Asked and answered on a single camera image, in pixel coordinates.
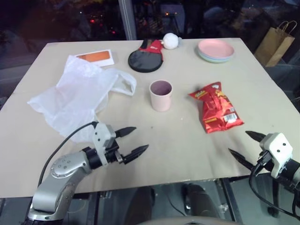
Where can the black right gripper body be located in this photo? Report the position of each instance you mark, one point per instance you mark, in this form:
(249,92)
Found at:
(263,164)

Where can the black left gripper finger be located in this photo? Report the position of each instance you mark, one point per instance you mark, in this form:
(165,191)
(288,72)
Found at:
(136,153)
(125,131)

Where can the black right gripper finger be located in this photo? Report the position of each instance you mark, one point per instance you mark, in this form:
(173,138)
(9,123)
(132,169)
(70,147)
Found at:
(241,159)
(256,136)

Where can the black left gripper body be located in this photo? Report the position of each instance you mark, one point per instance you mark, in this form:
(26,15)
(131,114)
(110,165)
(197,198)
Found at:
(113,155)

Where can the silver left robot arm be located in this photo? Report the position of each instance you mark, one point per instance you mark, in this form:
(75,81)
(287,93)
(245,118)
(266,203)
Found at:
(58,168)

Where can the brown cardboard table cover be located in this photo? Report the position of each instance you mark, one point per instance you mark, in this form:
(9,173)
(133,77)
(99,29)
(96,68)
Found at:
(164,140)

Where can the pink cup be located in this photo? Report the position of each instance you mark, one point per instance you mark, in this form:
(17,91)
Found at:
(160,102)

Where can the red chips bag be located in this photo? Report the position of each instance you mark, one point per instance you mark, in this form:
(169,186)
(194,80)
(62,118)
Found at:
(218,110)

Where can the white translucent plastic bag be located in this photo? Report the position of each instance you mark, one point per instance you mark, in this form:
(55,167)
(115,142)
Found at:
(77,93)

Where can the black red paddle case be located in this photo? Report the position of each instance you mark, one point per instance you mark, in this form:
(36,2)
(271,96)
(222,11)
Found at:
(144,61)

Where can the white and orange flat box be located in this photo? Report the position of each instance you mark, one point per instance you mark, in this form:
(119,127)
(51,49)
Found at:
(96,57)

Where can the pale green plate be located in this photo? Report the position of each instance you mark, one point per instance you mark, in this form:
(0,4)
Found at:
(216,61)

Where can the brown paper bag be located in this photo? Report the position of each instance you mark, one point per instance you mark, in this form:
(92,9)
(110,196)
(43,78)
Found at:
(274,47)

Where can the light blue plate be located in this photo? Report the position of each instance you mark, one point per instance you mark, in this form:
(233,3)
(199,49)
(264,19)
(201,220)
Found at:
(204,56)

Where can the pink plate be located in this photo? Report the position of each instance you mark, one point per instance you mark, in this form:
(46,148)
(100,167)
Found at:
(215,48)

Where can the white plush ball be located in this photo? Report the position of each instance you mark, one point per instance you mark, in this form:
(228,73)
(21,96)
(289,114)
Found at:
(170,41)

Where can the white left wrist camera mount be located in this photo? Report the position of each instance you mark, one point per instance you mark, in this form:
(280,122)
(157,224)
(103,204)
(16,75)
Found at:
(103,134)

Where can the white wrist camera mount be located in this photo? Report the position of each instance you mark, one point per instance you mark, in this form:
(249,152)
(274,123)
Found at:
(103,134)
(279,145)

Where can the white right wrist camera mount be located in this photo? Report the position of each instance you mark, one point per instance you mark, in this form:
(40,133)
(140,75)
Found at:
(279,145)

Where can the grey window frame post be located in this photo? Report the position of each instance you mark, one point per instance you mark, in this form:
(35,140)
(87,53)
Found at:
(127,18)

